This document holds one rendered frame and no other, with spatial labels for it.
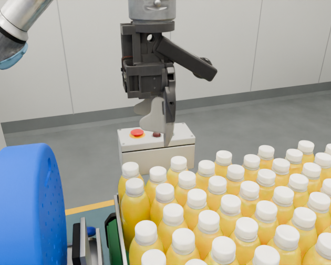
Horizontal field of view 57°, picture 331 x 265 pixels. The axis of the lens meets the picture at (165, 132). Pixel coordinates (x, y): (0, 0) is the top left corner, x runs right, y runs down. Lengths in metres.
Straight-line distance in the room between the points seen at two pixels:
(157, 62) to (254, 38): 3.61
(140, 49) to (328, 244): 0.44
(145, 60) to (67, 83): 2.95
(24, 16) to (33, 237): 0.67
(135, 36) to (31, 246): 0.33
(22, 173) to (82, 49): 2.94
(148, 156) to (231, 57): 3.24
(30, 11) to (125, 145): 0.46
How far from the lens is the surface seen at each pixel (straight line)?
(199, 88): 3.87
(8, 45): 1.00
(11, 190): 0.47
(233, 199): 0.64
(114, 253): 0.79
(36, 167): 0.49
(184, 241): 0.54
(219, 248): 0.54
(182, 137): 0.81
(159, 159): 0.82
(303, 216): 0.64
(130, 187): 0.66
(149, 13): 0.48
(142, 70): 0.49
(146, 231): 0.56
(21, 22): 0.99
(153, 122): 0.52
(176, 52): 0.50
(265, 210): 0.63
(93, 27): 3.35
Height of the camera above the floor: 1.47
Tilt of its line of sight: 26 degrees down
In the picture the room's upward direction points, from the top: straight up
